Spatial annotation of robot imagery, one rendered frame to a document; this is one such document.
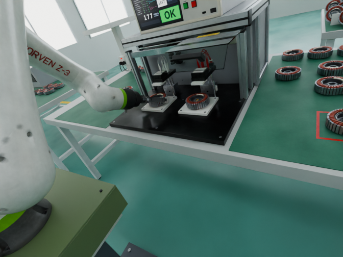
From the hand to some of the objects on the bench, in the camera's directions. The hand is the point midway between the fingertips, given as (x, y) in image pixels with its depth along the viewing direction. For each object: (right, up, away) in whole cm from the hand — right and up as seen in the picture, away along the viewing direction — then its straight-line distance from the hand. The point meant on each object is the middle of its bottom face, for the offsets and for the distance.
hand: (157, 99), depth 102 cm
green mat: (+76, +1, -25) cm, 80 cm away
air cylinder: (+28, +3, -2) cm, 28 cm away
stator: (+1, -1, +1) cm, 2 cm away
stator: (+67, +11, -7) cm, 68 cm away
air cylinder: (+8, +6, +11) cm, 15 cm away
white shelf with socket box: (-34, +39, +83) cm, 98 cm away
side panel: (+58, +15, +3) cm, 60 cm away
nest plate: (+21, -5, -12) cm, 24 cm away
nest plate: (+1, -2, +2) cm, 3 cm away
